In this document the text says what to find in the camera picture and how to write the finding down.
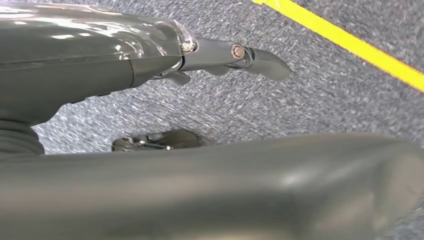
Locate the black robot foot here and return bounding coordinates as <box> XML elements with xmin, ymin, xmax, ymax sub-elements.
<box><xmin>111</xmin><ymin>128</ymin><xmax>204</xmax><ymax>153</ymax></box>

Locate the yellow floor tape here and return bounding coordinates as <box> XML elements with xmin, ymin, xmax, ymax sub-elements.
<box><xmin>251</xmin><ymin>0</ymin><xmax>424</xmax><ymax>94</ymax></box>

